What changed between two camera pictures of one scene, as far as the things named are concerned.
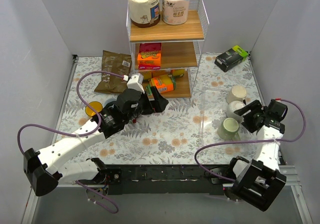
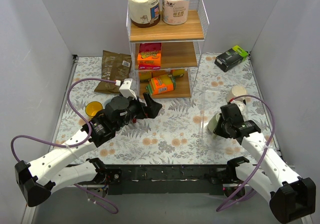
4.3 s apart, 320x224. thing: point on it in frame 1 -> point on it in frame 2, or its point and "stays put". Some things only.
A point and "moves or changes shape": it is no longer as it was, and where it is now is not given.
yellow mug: (97, 105) stays put
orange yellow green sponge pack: (164, 83) stays put
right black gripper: (253, 115) -> (222, 126)
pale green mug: (228, 130) moves or changes shape
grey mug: (108, 101) stays put
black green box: (230, 58) stays put
